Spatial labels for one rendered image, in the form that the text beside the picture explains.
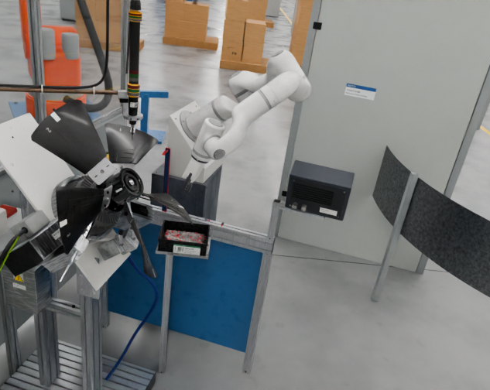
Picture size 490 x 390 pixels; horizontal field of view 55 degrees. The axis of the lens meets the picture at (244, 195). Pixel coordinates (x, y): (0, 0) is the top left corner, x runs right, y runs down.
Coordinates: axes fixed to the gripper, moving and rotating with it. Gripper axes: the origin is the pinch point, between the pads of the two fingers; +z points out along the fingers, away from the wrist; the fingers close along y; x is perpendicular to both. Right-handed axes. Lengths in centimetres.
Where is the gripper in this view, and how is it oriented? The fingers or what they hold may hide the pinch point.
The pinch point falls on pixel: (186, 187)
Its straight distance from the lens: 198.7
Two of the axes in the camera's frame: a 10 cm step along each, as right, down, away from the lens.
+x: 8.7, 4.8, -0.4
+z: -4.1, 7.8, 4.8
